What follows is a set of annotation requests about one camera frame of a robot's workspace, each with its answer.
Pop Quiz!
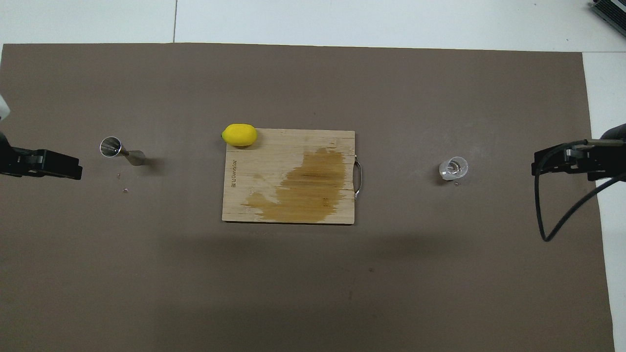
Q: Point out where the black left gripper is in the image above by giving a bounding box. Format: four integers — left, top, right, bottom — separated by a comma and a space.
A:
0, 132, 83, 180

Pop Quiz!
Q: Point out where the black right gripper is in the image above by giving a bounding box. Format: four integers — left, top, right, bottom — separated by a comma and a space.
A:
532, 124, 626, 181

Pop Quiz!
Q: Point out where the grey ribbed device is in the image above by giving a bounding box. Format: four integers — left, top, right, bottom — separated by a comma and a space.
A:
589, 0, 626, 24

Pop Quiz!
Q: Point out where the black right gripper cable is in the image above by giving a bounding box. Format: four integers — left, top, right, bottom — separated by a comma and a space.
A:
534, 139, 626, 242

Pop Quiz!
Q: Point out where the stainless steel jigger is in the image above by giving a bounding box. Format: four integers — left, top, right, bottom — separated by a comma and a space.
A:
100, 136, 146, 167

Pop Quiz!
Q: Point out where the brown table mat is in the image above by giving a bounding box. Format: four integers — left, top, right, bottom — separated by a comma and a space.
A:
0, 43, 616, 352

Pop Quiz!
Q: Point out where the stained wooden cutting board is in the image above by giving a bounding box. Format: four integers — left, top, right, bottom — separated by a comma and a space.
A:
222, 128, 362, 225

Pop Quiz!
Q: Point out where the yellow lemon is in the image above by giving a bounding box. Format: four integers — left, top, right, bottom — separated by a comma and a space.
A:
222, 123, 258, 148

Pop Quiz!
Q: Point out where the clear plastic cup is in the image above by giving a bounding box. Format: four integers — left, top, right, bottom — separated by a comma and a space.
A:
439, 156, 469, 182

